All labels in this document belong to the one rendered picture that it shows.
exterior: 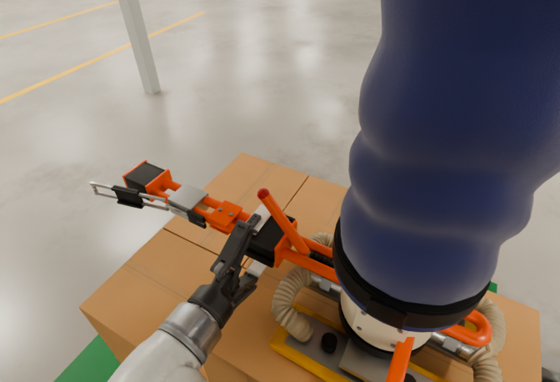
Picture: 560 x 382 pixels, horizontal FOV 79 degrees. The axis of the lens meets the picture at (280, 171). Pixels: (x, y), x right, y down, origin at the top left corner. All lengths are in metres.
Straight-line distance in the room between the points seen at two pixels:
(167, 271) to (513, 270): 1.82
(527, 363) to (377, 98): 0.64
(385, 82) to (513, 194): 0.16
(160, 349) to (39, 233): 2.08
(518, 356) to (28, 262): 2.29
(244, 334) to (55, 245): 1.85
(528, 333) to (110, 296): 1.20
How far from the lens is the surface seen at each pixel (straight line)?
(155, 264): 1.40
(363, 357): 0.69
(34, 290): 2.30
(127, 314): 1.32
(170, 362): 0.56
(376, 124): 0.35
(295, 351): 0.71
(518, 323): 0.90
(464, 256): 0.43
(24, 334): 2.17
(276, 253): 0.66
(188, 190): 0.81
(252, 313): 0.77
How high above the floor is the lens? 1.63
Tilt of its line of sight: 40 degrees down
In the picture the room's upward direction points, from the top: straight up
